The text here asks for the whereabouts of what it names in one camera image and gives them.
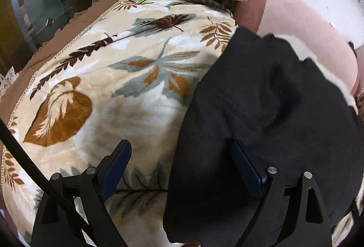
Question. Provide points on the leaf print plush blanket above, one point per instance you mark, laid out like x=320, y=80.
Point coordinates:
x=113, y=87

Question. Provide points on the black coat with fur collar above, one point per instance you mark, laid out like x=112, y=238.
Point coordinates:
x=256, y=99

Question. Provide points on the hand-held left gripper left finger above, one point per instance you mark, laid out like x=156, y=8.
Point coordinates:
x=115, y=167

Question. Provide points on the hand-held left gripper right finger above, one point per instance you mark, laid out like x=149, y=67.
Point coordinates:
x=247, y=170

